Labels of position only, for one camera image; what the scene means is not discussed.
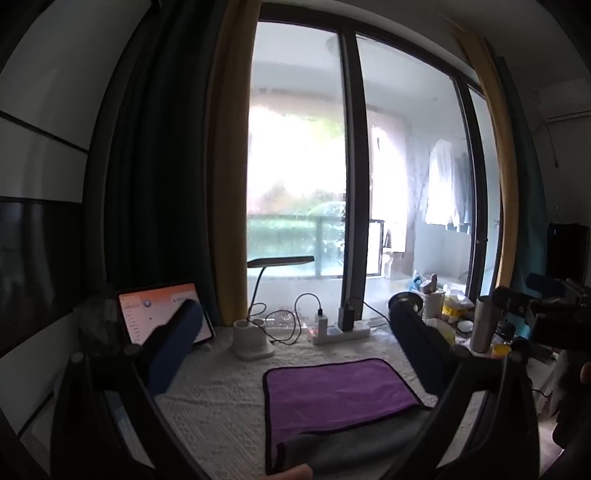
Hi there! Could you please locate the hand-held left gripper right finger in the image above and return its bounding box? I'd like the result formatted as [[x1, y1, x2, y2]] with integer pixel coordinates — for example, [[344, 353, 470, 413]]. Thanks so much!
[[383, 302, 541, 480]]

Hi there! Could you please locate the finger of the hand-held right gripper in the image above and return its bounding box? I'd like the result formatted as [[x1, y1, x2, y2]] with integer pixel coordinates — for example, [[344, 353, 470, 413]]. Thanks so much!
[[526, 273, 568, 298], [492, 286, 536, 320]]

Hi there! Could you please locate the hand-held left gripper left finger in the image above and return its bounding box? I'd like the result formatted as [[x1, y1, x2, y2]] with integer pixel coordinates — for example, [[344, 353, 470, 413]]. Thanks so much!
[[51, 299, 211, 480]]

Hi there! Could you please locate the purple towel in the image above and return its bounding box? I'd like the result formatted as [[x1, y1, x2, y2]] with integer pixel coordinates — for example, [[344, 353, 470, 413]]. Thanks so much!
[[262, 358, 432, 476]]

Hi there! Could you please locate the grey towel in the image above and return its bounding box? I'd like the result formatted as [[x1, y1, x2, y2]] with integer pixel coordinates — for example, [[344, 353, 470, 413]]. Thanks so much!
[[276, 408, 432, 480]]

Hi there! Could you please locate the small dark jar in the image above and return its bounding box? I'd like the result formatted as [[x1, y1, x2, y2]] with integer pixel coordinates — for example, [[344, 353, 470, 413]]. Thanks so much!
[[495, 320, 517, 348]]

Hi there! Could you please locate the steel tumbler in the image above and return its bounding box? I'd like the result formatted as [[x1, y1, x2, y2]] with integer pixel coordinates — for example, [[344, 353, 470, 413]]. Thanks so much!
[[469, 296, 503, 355]]

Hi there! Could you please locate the tablet with lit screen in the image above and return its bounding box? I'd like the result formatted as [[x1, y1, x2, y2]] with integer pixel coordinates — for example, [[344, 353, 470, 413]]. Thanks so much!
[[115, 281, 216, 348]]

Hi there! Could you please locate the white ribbed holder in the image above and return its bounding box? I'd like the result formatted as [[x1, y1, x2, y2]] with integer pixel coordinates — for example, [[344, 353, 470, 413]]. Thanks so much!
[[421, 290, 447, 321]]

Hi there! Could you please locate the yellow tissue pack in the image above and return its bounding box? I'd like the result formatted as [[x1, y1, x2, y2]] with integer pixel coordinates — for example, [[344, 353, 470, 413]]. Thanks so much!
[[442, 295, 476, 320]]

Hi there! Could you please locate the black round object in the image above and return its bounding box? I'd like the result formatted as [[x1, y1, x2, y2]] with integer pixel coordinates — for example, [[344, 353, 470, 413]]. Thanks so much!
[[388, 291, 424, 317]]

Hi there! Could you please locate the white desk lamp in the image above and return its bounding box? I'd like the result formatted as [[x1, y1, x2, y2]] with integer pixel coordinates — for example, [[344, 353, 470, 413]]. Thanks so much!
[[232, 256, 315, 361]]

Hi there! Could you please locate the black charger plug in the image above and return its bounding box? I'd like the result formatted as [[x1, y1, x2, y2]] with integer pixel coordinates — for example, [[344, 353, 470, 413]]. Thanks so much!
[[338, 299, 357, 332]]

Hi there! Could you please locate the white power strip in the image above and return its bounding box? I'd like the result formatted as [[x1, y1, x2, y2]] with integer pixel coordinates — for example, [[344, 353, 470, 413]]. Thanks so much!
[[307, 320, 372, 346]]

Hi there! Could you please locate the white textured tablecloth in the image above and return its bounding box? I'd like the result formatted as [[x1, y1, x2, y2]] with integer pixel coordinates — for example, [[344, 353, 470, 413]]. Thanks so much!
[[104, 325, 490, 480]]

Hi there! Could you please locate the teal curtain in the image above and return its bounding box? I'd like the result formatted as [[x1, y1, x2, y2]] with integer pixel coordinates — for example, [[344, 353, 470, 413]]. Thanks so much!
[[492, 51, 548, 296]]

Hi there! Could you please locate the hanging white shirt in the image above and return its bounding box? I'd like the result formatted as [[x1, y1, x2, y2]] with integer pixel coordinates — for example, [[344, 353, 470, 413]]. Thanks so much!
[[425, 138, 476, 235]]

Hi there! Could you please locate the yellow curtain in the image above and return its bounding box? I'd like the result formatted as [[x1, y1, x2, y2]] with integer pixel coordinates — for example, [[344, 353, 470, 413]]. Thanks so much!
[[210, 0, 264, 328], [455, 28, 520, 291]]

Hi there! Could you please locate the glass balcony railing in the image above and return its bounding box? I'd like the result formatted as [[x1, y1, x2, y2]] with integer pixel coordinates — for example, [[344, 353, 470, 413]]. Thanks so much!
[[247, 215, 347, 280]]

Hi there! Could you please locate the dark green curtain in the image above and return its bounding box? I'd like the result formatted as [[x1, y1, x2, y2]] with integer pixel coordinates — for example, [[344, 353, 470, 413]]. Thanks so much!
[[99, 0, 232, 324]]

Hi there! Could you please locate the tan rounded object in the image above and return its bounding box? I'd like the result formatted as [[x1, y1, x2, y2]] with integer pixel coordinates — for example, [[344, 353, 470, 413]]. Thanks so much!
[[272, 463, 315, 480]]

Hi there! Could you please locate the black-framed sliding glass door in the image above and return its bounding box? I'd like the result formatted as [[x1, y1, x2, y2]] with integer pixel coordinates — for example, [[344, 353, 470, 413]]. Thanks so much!
[[245, 2, 504, 319]]

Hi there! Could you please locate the black charging cable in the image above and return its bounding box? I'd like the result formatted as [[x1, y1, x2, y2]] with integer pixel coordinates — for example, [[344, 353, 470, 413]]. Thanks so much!
[[265, 292, 324, 346]]

